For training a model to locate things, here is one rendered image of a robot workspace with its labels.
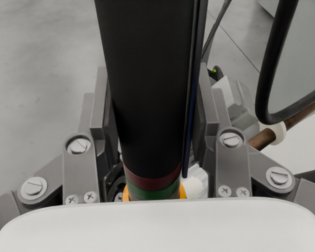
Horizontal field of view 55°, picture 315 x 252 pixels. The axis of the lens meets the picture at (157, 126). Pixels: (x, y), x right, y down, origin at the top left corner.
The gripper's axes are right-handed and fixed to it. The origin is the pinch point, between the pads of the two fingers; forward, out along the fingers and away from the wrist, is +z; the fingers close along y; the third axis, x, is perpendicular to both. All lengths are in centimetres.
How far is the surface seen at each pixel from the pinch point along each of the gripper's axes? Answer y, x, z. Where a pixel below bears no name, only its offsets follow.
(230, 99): 15.9, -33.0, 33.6
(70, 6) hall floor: -82, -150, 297
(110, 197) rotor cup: -6.4, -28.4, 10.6
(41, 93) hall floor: -85, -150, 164
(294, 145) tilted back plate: 25.5, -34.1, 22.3
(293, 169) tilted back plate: 24.3, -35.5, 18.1
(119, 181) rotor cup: -5.0, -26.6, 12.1
